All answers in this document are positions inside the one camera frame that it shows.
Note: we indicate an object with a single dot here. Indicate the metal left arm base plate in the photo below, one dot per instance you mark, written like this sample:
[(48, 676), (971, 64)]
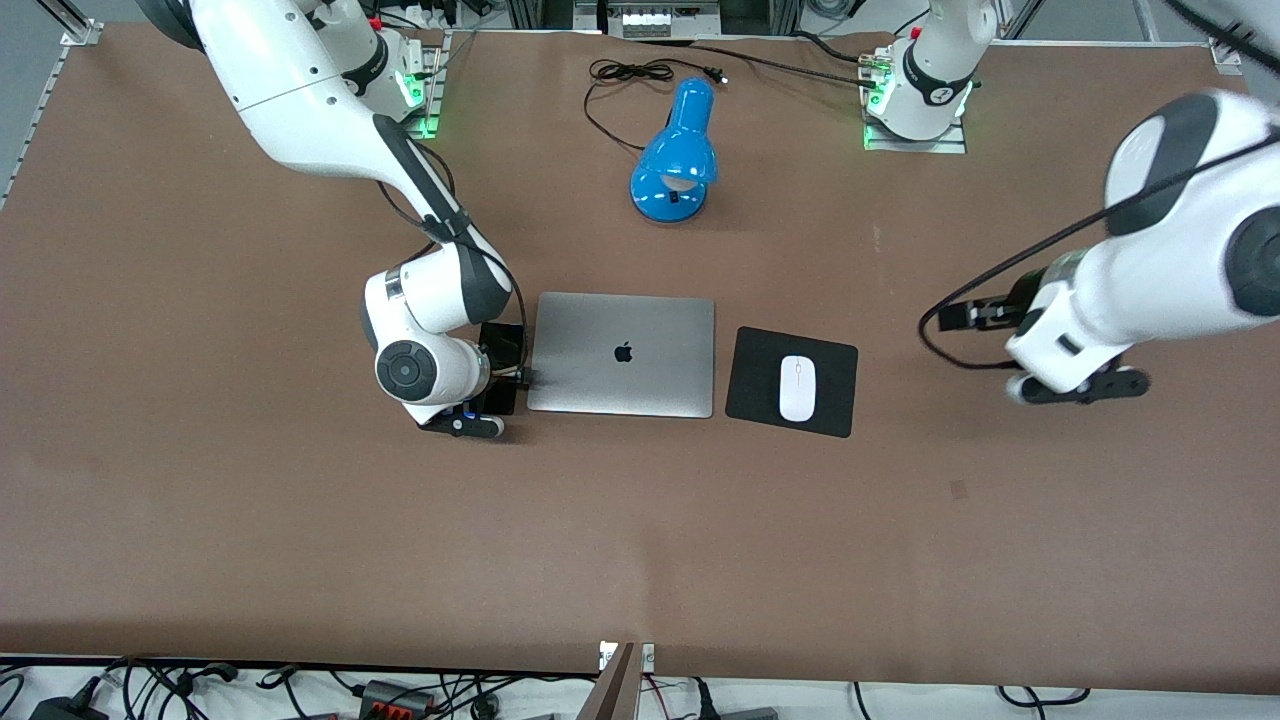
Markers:
[(940, 146)]

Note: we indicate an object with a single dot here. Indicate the silver laptop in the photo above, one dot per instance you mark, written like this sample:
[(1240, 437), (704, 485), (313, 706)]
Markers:
[(650, 385)]

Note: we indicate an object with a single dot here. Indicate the grey upright post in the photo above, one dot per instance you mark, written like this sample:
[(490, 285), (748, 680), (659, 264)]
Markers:
[(615, 695)]

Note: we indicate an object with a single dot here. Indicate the white power strip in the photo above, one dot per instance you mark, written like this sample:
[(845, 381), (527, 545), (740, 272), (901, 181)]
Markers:
[(660, 22)]

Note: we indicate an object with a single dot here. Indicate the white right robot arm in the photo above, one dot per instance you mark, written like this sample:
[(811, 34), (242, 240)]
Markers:
[(300, 90)]

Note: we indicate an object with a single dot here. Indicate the black mouse pad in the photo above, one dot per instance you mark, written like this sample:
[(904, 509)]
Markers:
[(750, 385)]

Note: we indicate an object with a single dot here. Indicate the white computer mouse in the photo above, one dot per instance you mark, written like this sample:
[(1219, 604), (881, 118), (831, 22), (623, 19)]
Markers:
[(797, 388)]

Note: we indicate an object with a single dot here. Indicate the blue desk lamp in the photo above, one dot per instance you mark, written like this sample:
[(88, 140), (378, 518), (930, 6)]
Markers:
[(675, 150)]

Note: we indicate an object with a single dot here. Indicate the small metal post bracket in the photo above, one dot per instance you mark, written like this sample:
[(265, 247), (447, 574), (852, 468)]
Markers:
[(647, 655)]

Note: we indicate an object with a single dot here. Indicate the black plug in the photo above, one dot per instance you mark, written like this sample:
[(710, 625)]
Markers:
[(703, 700)]

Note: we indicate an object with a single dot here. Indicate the aluminium table edge rail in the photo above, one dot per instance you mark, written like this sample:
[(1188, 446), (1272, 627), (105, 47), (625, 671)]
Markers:
[(45, 100)]

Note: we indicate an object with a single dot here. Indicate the grey box with red connectors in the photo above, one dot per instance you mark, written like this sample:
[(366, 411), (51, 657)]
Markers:
[(385, 692)]

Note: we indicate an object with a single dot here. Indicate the left Franka gripper body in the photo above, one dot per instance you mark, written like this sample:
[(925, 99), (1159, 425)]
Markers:
[(1021, 296)]

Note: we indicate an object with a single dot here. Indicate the aluminium frame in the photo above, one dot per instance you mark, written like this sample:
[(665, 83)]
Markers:
[(540, 12)]

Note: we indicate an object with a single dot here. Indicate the black smartphone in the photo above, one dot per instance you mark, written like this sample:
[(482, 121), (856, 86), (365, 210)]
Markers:
[(504, 340)]

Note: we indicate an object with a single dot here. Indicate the black power adapter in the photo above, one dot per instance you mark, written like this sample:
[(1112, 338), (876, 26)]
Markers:
[(65, 710)]

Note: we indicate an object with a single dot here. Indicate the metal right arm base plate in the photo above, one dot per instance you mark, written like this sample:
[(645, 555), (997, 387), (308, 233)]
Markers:
[(432, 112)]

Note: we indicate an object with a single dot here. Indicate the metal corner bracket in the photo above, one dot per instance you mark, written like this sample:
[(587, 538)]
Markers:
[(82, 32), (1228, 54)]

